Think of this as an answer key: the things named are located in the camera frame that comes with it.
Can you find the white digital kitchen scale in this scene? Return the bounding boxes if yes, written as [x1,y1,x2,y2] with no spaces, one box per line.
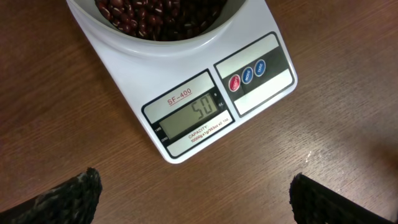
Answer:
[98,0,297,164]

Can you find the beans in white bowl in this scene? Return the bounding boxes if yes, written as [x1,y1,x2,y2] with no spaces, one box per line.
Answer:
[95,0,226,41]

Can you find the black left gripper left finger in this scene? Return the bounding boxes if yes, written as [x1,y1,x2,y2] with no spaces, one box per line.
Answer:
[1,167,103,224]

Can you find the white round bowl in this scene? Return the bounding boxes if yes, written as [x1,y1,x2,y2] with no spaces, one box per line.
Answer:
[67,0,249,57]

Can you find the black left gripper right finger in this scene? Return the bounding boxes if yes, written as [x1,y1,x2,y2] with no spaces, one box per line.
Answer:
[289,173,393,224]

